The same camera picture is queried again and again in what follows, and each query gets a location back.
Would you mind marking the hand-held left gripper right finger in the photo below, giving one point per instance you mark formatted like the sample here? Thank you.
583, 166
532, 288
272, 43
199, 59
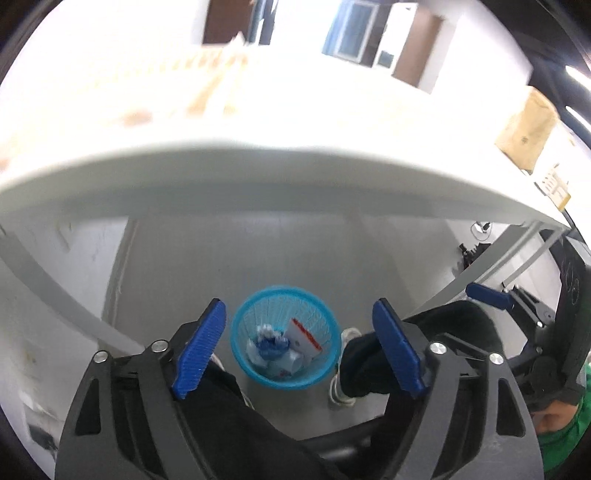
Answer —
397, 350

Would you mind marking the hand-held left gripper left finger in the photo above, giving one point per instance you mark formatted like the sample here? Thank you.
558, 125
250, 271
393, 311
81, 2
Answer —
201, 350

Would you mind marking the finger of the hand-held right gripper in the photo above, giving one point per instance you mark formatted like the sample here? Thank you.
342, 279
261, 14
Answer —
489, 295

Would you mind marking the blue plastic bag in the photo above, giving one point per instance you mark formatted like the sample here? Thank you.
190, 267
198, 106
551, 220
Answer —
272, 348

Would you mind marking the blue plastic basket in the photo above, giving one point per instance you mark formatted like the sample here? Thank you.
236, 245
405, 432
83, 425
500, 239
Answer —
323, 323

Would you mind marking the white paper cup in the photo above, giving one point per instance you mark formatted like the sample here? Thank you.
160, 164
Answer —
288, 365

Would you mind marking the red white package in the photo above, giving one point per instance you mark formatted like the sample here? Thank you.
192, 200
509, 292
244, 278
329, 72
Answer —
302, 337

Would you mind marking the person's right hand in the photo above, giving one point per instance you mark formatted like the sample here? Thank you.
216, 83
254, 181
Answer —
556, 417

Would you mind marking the person's left white shoe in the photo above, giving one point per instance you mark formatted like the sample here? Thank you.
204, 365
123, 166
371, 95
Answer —
221, 364

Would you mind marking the person's white shoe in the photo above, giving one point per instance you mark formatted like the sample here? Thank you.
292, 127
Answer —
221, 364
341, 392

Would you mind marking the grey table leg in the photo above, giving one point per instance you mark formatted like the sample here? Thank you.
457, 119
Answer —
498, 258

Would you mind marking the person's right white shoe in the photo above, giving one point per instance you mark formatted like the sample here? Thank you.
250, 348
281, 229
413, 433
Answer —
341, 392

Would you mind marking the person's left black trouser leg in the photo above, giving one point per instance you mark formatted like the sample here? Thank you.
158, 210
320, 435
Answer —
249, 438

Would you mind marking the person's green top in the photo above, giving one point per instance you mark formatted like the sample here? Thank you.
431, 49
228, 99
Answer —
568, 450

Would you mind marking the cardboard pen holder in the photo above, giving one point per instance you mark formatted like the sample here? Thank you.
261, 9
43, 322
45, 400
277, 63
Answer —
554, 184

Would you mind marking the brown paper bag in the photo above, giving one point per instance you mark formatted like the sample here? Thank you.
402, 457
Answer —
526, 129

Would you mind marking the ceiling tube light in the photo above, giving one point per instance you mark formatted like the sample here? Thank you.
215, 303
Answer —
579, 73
579, 115

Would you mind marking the brown glass door cabinet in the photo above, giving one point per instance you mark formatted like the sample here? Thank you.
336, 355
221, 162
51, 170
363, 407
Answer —
415, 46

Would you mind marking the yellow checkered tablecloth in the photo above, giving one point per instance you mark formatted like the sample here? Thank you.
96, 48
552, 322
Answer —
138, 92

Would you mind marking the brown wooden wardrobe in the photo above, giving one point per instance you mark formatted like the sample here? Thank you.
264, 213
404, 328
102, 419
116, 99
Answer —
221, 21

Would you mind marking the wall socket with plug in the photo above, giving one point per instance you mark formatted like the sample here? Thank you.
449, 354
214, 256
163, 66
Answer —
480, 228

